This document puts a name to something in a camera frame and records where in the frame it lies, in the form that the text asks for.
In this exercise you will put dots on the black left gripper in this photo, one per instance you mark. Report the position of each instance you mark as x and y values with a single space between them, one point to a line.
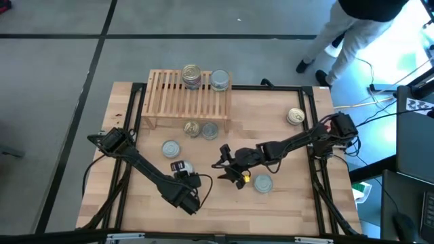
188 181

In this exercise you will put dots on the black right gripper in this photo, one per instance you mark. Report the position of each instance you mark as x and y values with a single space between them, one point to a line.
249 157

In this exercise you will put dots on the Wild Planet salmon can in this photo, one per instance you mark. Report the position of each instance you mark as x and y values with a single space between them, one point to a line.
191 72
192 86
192 128
295 116

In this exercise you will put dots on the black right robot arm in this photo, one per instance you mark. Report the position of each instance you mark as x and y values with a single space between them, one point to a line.
295 142

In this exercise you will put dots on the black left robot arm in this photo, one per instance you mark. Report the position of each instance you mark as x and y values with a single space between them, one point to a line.
146 165

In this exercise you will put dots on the wooden slatted shelf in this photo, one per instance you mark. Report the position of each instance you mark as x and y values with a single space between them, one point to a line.
186 116

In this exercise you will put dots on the yellow tape tag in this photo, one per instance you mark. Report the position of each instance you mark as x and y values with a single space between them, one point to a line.
247 178

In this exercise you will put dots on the black table clamp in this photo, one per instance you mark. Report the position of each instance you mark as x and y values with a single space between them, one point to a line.
267 82
95 138

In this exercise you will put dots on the green and white box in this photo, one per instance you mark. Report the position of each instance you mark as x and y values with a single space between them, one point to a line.
361 191

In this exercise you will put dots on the black crossbar with silver brackets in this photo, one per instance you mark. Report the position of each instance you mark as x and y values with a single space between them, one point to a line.
51 237

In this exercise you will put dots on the black desk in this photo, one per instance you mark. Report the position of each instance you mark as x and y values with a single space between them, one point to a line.
400 196

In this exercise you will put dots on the grey flat floor object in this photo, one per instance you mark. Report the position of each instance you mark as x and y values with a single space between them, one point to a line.
12 152

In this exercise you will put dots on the black computer mouse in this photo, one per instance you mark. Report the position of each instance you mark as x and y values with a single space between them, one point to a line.
403 225

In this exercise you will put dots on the person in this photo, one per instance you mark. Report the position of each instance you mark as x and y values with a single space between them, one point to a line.
352 34

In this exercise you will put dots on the black desk panel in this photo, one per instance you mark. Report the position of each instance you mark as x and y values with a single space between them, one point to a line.
415 142

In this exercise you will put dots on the white paper with black tags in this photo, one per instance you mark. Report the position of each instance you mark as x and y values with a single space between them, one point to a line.
418 105

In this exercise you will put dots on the black keyboard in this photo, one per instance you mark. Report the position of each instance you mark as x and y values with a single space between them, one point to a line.
428 211

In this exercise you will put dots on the red and black object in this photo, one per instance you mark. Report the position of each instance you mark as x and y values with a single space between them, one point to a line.
4 5

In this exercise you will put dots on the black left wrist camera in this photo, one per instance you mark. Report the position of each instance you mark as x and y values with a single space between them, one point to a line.
177 166

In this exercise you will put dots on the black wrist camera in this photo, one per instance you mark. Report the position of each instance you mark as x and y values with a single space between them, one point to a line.
177 166
226 152

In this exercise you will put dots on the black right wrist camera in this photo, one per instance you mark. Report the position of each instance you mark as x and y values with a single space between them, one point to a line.
226 152

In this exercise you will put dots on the black aluminium table frame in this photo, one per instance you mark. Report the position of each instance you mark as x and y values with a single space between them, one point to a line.
281 88

